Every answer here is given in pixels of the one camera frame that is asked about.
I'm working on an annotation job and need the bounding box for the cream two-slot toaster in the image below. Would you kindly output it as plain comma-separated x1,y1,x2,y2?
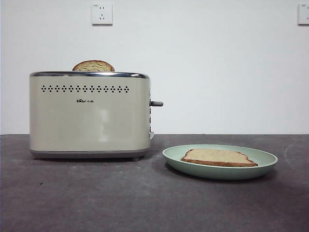
29,71,152,162

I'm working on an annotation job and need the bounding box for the white wall socket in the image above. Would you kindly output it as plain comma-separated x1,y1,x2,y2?
91,2,113,27
297,3,309,26

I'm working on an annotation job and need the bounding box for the pale green round plate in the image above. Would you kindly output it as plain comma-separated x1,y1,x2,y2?
162,144,279,181

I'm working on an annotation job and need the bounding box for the toasted bread slice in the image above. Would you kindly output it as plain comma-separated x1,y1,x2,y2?
181,148,259,168
71,59,115,72

